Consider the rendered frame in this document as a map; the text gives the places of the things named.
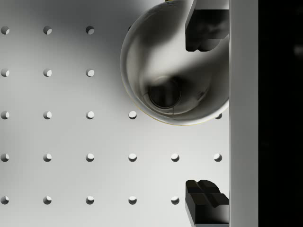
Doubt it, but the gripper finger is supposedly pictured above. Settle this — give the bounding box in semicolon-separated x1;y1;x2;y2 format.
185;179;230;227
185;0;230;52

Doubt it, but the yellow mug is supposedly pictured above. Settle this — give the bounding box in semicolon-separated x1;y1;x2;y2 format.
119;0;230;126

